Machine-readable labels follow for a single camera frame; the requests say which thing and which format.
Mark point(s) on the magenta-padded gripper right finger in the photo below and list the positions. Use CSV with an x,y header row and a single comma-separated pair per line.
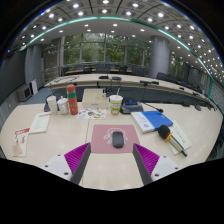
x,y
148,160

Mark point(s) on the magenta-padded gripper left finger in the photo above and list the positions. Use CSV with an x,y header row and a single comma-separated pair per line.
x,y
76,158

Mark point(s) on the black computer mouse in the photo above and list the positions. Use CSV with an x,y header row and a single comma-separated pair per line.
x,y
118,140

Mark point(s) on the pink mouse pad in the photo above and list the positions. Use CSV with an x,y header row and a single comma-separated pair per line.
x,y
100,145

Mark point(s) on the black handheld microphone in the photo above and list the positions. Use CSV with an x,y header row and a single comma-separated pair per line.
x,y
164,131

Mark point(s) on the blue and white book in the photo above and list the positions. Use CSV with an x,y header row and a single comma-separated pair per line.
x,y
153,120

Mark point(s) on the colourful sticker sheet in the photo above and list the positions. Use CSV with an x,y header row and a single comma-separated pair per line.
x,y
91,114

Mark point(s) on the cream paper booklet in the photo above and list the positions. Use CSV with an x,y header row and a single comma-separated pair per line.
x,y
40,122

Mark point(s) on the white lidded ceramic mug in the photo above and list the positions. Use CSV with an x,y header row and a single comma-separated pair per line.
x,y
63,106

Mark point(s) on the black conference microphone console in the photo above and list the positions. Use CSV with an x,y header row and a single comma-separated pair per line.
x,y
130,107
46,107

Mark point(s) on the red bottle with green band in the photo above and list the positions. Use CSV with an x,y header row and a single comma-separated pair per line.
x,y
72,101

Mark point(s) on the red and white leaflet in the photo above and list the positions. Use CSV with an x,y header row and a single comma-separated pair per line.
x,y
20,143

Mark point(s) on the cream cardboard box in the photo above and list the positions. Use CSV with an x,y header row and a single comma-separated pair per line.
x,y
94,99

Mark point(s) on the printed green-white paper cup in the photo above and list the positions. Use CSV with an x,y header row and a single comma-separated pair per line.
x,y
115,105

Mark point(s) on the curved conference desk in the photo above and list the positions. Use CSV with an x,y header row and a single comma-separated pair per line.
x,y
90,79

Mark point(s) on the group of dark office chairs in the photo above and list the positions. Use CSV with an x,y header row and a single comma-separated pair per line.
x,y
100,69

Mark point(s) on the group of ceiling lights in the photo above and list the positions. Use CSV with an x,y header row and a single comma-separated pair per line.
x,y
115,25

